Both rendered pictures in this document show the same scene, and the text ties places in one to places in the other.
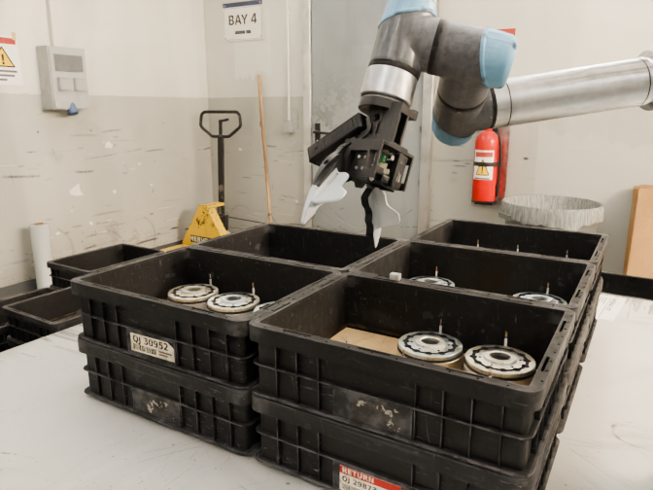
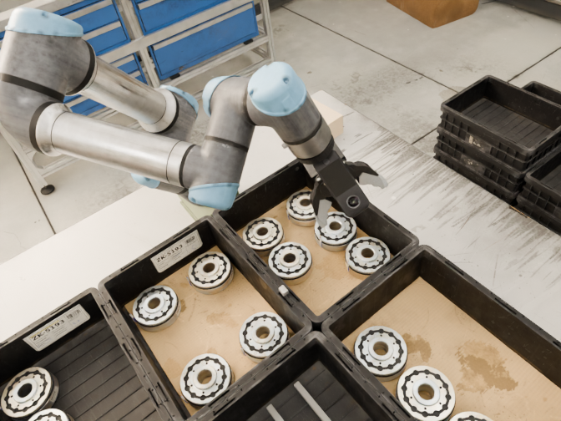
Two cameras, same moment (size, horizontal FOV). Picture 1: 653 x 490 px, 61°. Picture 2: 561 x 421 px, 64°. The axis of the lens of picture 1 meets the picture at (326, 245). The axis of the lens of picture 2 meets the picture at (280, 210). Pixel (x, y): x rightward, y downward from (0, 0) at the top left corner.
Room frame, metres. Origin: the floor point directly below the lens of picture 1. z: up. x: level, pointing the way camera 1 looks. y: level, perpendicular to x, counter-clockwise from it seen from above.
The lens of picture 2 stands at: (1.36, 0.14, 1.72)
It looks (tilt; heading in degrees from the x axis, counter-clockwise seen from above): 48 degrees down; 210
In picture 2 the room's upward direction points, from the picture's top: 11 degrees counter-clockwise
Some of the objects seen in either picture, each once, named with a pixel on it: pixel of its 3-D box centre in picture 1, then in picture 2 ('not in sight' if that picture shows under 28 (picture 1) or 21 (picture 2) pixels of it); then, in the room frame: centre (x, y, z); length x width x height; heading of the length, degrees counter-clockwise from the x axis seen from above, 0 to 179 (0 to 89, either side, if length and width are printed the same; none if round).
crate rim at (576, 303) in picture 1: (473, 272); (199, 306); (1.02, -0.28, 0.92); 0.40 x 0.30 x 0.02; 59
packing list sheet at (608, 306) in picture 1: (558, 297); not in sight; (1.49, -0.66, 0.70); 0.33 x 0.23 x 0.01; 58
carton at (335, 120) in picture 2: not in sight; (314, 123); (0.17, -0.34, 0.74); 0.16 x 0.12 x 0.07; 62
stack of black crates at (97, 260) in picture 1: (112, 304); not in sight; (2.36, 0.97, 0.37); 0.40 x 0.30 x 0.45; 148
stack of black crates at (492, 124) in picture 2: not in sight; (493, 154); (-0.24, 0.29, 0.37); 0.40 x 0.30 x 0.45; 58
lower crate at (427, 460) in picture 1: (411, 420); not in sight; (0.76, -0.13, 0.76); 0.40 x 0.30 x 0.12; 59
